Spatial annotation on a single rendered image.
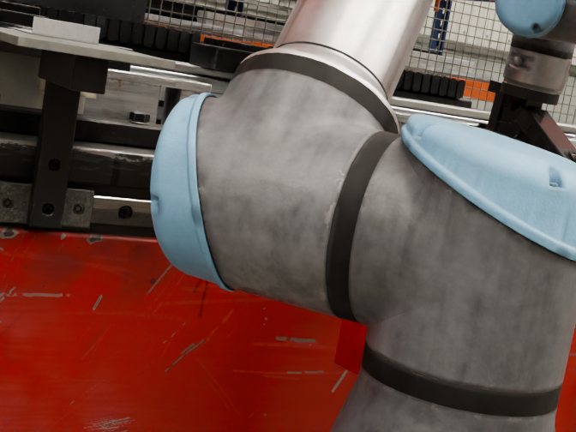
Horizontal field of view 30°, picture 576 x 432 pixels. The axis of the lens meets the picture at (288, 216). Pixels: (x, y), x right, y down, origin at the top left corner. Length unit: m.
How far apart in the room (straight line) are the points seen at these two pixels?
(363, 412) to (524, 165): 0.17
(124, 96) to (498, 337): 0.98
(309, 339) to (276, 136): 0.94
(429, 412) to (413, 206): 0.11
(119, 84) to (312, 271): 0.90
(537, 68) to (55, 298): 0.66
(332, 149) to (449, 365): 0.14
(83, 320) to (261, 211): 0.81
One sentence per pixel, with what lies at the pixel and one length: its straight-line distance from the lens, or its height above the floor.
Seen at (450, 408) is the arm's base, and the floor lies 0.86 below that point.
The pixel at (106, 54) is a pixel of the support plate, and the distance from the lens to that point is 1.21.
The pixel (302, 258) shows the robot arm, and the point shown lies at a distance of 0.61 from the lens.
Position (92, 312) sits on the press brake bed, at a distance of 1.40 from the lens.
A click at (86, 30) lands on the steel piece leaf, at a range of 1.39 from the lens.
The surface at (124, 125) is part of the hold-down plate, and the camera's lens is 1.43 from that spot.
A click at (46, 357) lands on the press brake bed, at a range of 1.41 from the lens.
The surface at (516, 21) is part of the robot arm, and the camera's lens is 1.20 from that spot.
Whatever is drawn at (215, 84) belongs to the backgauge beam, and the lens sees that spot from 1.82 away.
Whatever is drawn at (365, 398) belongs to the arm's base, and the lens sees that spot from 0.62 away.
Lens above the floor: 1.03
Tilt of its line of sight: 8 degrees down
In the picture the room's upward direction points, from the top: 10 degrees clockwise
